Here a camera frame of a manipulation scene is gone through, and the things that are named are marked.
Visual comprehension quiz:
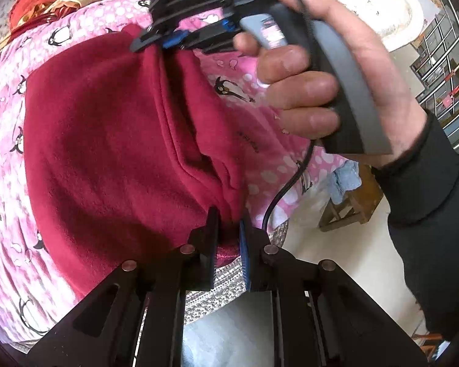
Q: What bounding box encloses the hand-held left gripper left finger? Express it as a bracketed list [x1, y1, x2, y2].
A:
[27, 206, 220, 367]

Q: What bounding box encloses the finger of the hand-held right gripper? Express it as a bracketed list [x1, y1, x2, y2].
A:
[130, 21, 188, 52]
[180, 19, 240, 56]

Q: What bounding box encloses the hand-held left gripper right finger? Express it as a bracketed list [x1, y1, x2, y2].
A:
[238, 218, 429, 367]

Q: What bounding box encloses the dark red fleece sweater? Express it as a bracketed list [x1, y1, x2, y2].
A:
[23, 23, 249, 302]

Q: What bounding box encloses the person's right forearm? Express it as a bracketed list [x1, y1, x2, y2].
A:
[371, 109, 459, 343]

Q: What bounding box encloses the person's right hand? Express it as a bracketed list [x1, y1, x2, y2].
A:
[233, 0, 429, 169]

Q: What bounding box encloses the silver woven bed edge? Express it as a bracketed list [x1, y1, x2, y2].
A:
[185, 224, 289, 322]

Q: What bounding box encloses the pink penguin print blanket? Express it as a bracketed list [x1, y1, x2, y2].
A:
[0, 0, 349, 345]

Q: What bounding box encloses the light blue cloth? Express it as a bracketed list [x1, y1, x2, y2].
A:
[323, 160, 362, 203]

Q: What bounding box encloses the white ornate chair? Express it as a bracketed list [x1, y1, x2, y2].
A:
[334, 0, 425, 52]

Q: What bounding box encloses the wooden stool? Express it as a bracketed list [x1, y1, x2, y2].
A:
[319, 164, 385, 232]

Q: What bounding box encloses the red heart-shaped pillow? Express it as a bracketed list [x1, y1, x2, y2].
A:
[8, 0, 92, 31]

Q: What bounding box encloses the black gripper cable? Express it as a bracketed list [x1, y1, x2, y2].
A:
[263, 0, 319, 234]

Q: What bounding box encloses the metal wire rack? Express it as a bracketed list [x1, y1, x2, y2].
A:
[409, 0, 459, 150]

